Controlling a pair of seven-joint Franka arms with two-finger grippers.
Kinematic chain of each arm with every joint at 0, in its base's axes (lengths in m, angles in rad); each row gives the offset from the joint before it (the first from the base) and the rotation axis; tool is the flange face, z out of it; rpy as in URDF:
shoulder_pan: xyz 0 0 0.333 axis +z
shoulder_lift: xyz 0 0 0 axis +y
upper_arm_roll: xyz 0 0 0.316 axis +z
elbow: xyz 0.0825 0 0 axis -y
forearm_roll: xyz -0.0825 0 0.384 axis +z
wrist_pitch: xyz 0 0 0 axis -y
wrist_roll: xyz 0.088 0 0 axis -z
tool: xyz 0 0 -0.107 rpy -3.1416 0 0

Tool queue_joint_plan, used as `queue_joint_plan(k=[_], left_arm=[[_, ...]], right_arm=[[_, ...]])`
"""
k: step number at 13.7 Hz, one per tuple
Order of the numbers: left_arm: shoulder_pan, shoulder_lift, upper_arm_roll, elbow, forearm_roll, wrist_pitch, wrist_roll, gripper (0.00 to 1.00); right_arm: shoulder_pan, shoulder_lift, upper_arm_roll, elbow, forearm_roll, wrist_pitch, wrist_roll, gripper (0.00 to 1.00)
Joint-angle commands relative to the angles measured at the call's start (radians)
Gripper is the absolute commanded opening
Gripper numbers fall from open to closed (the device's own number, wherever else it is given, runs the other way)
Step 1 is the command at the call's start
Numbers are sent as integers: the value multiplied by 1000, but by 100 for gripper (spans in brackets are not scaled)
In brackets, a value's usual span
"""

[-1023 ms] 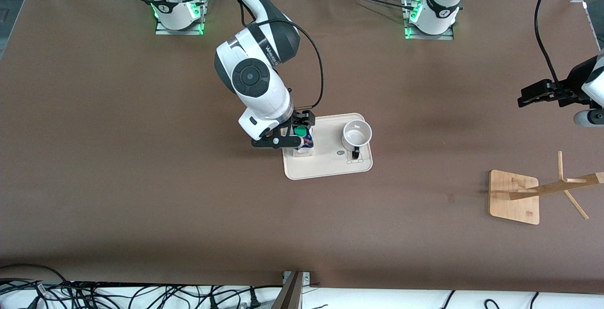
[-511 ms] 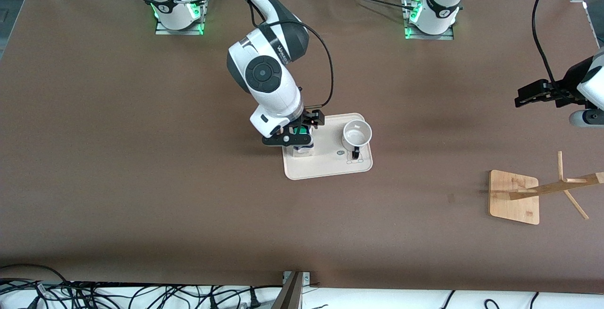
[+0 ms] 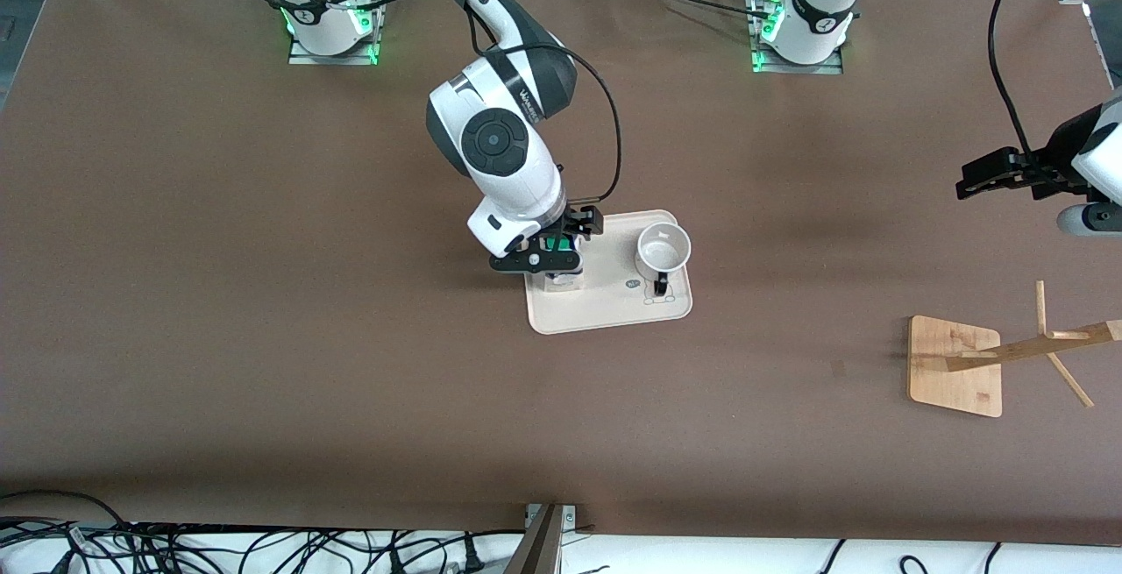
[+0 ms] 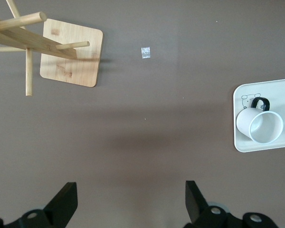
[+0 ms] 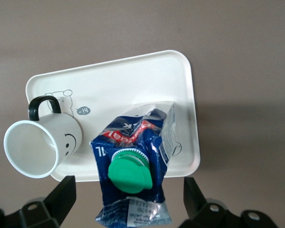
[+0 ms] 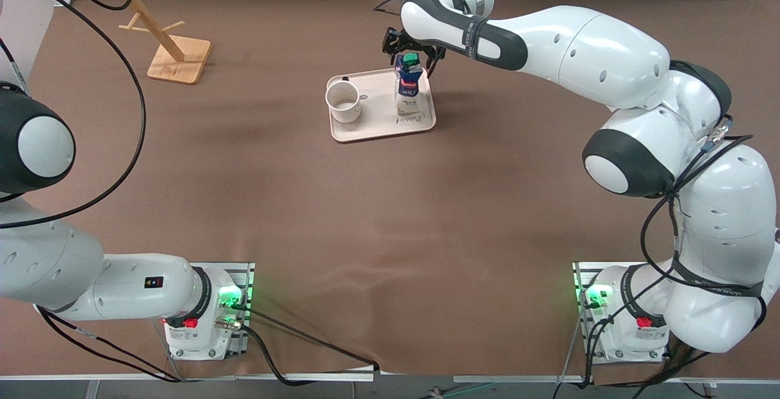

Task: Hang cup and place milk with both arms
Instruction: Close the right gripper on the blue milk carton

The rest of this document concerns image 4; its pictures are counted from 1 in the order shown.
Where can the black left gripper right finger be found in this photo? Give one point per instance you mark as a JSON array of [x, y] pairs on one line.
[[194, 204]]

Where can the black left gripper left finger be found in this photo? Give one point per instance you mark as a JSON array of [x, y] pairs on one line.
[[59, 206]]

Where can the wooden mug tree stand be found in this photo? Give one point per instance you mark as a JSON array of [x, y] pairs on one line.
[[71, 66]]

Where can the cream tray with rabbit print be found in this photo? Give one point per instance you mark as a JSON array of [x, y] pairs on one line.
[[282, 88]]

